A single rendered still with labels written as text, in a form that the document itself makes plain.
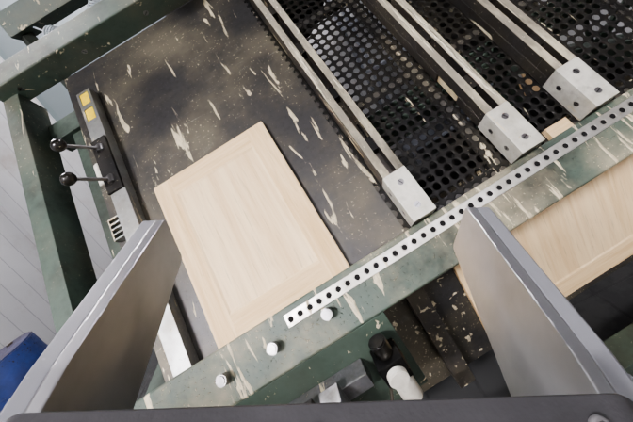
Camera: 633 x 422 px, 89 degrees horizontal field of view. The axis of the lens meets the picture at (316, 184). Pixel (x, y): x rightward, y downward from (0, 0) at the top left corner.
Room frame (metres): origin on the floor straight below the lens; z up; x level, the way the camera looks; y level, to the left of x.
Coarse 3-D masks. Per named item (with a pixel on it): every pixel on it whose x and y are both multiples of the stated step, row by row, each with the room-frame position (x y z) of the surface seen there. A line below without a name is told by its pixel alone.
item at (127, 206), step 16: (96, 96) 1.24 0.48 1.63; (96, 112) 1.17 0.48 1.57; (96, 128) 1.13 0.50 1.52; (112, 144) 1.10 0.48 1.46; (128, 176) 1.04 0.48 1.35; (128, 192) 0.98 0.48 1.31; (128, 208) 0.94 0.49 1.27; (128, 224) 0.92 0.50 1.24; (176, 304) 0.78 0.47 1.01; (176, 320) 0.74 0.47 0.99; (160, 336) 0.72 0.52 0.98; (176, 336) 0.71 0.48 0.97; (176, 352) 0.69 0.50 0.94; (192, 352) 0.70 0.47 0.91; (176, 368) 0.67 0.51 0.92
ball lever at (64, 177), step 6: (66, 174) 0.92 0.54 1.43; (72, 174) 0.92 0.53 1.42; (108, 174) 1.00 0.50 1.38; (60, 180) 0.91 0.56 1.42; (66, 180) 0.91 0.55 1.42; (72, 180) 0.92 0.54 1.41; (78, 180) 0.94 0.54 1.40; (84, 180) 0.95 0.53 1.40; (90, 180) 0.96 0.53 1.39; (96, 180) 0.97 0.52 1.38; (102, 180) 0.98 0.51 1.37; (108, 180) 0.99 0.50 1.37; (114, 180) 0.99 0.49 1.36
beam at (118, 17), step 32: (128, 0) 1.29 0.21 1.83; (160, 0) 1.32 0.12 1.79; (64, 32) 1.31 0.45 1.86; (96, 32) 1.30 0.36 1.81; (128, 32) 1.34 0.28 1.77; (0, 64) 1.33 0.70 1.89; (32, 64) 1.28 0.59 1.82; (64, 64) 1.32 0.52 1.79; (0, 96) 1.30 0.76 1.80; (32, 96) 1.35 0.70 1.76
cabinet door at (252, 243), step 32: (256, 128) 0.97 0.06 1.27; (224, 160) 0.95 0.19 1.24; (256, 160) 0.92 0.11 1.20; (160, 192) 0.96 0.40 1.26; (192, 192) 0.93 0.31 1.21; (224, 192) 0.90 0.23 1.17; (256, 192) 0.87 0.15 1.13; (288, 192) 0.83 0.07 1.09; (192, 224) 0.88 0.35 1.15; (224, 224) 0.85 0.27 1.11; (256, 224) 0.82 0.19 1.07; (288, 224) 0.79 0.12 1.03; (320, 224) 0.76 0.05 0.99; (192, 256) 0.83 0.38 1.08; (224, 256) 0.80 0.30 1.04; (256, 256) 0.77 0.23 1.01; (288, 256) 0.75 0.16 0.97; (320, 256) 0.72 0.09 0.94; (224, 288) 0.76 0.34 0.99; (256, 288) 0.73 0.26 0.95; (288, 288) 0.70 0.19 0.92; (224, 320) 0.71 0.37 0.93; (256, 320) 0.69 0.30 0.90
